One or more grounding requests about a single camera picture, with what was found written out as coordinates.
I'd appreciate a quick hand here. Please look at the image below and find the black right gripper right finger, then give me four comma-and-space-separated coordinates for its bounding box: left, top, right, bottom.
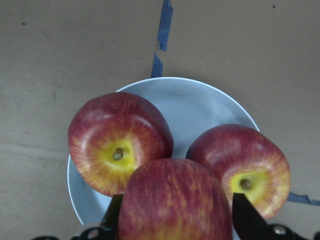
232, 193, 304, 240

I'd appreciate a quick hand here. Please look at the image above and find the light blue plate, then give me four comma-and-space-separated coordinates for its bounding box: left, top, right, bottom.
67, 77, 257, 240

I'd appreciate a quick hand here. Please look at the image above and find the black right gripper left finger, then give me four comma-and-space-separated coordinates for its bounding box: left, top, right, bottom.
74, 194, 123, 240

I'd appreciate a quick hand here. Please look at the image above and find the red apple on plate back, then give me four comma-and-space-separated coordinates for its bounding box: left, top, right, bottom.
186, 124, 291, 219

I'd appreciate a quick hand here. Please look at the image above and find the red apple on plate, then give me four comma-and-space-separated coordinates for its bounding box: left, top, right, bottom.
186, 124, 291, 219
68, 92, 174, 197

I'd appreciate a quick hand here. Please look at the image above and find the red apple on plate left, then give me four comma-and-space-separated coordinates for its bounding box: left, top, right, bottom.
68, 92, 174, 197

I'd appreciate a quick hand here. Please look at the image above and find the red yellow apple carried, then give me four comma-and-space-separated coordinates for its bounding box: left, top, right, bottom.
118, 158, 233, 240

